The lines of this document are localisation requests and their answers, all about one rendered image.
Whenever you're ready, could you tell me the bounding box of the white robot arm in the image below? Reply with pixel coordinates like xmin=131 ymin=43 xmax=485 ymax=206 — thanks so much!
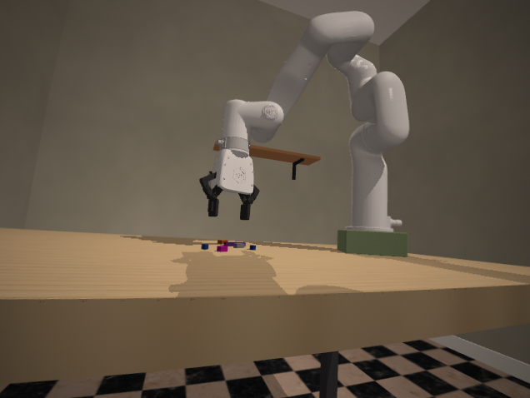
xmin=216 ymin=11 xmax=409 ymax=232

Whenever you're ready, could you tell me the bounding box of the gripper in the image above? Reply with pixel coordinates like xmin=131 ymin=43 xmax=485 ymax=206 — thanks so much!
xmin=199 ymin=148 xmax=259 ymax=220

